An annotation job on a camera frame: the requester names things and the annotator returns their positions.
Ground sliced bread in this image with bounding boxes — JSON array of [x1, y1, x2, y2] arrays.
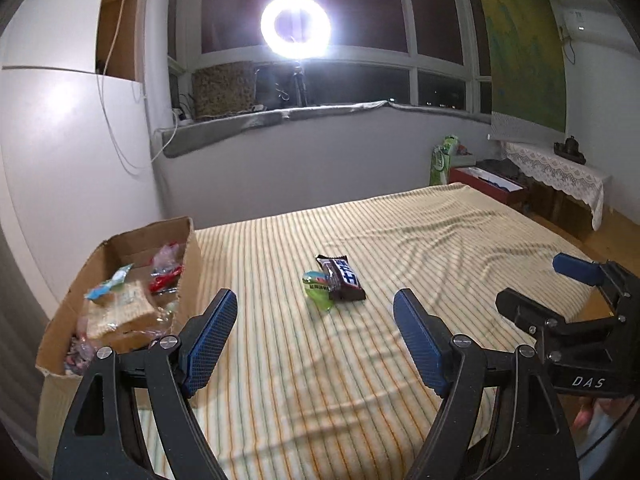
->
[[82, 280, 174, 342]]

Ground dark round pastry clear wrapper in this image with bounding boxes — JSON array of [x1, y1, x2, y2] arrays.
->
[[62, 335, 99, 377]]

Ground dark brown chocolate bar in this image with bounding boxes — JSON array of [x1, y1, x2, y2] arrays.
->
[[315, 254, 367, 304]]

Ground black light tripod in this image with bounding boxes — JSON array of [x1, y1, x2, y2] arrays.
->
[[290, 59, 309, 107]]

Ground striped yellow blanket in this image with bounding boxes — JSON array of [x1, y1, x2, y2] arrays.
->
[[135, 182, 602, 480]]

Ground light blue snack packet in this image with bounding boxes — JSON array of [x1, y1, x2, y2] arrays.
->
[[84, 264, 135, 302]]

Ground green snack packet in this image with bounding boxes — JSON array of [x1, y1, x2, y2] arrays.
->
[[301, 270, 335, 313]]

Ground white ring light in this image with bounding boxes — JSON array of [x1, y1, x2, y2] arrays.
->
[[259, 0, 332, 59]]

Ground white cable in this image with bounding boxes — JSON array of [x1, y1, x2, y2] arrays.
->
[[97, 0, 177, 177]]

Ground green paper bag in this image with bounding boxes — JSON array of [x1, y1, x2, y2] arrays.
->
[[429, 135, 460, 187]]

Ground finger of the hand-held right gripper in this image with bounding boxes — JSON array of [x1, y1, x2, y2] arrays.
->
[[494, 287, 569, 342], [552, 253, 640, 319]]

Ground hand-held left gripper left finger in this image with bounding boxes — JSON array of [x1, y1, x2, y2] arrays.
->
[[52, 288, 239, 480]]

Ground dark cloth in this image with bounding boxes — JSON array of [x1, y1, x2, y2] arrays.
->
[[475, 158, 524, 182]]

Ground brown cardboard box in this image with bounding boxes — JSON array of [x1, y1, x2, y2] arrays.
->
[[35, 216, 203, 411]]

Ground white wardrobe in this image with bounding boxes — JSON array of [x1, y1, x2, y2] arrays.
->
[[0, 0, 167, 313]]

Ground person's right hand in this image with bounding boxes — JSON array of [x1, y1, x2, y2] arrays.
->
[[573, 396, 630, 431]]

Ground wooden low cabinet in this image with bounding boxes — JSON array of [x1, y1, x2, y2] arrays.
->
[[524, 179, 602, 242]]

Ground red and white candy packet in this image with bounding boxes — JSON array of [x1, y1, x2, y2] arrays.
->
[[149, 242, 184, 294]]

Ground white air conditioner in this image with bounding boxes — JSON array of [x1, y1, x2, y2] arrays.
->
[[562, 7, 609, 37]]

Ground dark teapot ornament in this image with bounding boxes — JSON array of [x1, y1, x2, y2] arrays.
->
[[552, 135, 587, 165]]

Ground red flat box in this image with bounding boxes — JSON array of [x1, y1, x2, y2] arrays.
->
[[449, 165, 530, 207]]

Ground window with white frame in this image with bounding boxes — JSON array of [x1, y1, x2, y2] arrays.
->
[[167, 0, 494, 117]]

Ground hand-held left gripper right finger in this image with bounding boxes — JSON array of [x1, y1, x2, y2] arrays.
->
[[392, 288, 582, 480]]

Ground lace-covered side table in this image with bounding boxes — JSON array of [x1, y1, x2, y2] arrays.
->
[[502, 141, 612, 231]]

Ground woven speckled box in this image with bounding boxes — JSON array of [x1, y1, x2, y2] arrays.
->
[[191, 61, 257, 119]]

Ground wall map poster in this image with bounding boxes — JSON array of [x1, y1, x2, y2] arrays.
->
[[472, 0, 569, 142]]

